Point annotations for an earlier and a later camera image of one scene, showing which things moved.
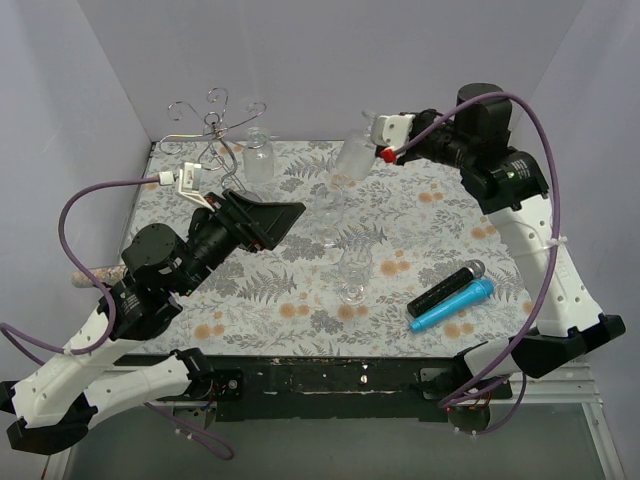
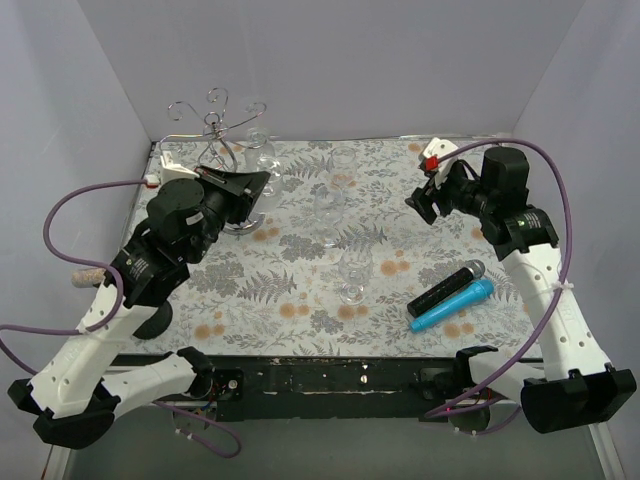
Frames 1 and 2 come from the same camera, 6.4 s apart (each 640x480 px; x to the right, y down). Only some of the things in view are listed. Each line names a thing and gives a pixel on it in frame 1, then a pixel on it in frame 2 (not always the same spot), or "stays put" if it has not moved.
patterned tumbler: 356,154 -> 273,165
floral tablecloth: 384,261 stays put
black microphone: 473,270 stays put
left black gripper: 239,220 -> 232,195
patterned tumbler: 258,155 stays put
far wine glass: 343,171 stays put
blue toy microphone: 483,289 stays put
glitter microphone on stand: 106,276 stays put
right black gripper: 417,138 -> 432,198
